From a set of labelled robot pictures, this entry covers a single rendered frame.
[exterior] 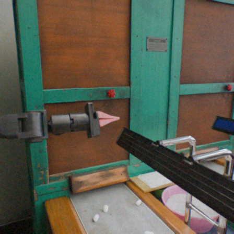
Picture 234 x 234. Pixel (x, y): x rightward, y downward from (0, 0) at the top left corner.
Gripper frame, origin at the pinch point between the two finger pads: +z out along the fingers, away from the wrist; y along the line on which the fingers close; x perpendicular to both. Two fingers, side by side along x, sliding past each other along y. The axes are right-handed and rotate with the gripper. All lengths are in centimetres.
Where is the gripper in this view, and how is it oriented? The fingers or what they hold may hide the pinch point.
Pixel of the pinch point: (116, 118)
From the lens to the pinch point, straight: 68.6
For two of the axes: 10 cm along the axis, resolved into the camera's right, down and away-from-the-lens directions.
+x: 3.1, -1.4, -9.4
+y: 1.1, 9.9, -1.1
